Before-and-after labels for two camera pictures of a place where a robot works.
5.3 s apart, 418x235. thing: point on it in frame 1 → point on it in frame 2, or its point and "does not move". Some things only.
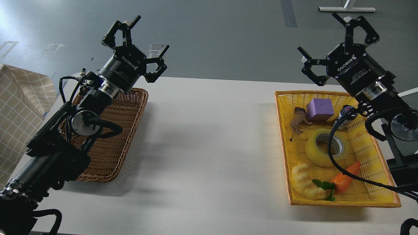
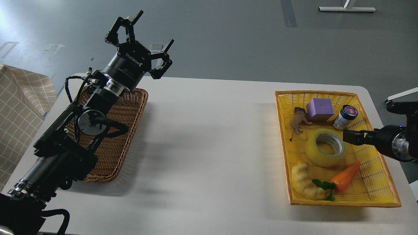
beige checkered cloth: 25,95 does not move
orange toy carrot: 340,183 does not move
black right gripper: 354,70 → 384,137
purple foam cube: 320,109 does not move
